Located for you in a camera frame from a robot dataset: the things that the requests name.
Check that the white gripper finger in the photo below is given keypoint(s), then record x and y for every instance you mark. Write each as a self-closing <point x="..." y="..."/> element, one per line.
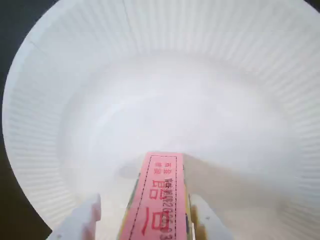
<point x="80" y="220"/>
<point x="212" y="220"/>

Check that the pink small box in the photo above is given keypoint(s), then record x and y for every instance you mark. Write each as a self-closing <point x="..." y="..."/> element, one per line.
<point x="156" y="200"/>

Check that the white paper plate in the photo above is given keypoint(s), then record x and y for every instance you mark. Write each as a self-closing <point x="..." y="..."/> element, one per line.
<point x="162" y="87"/>

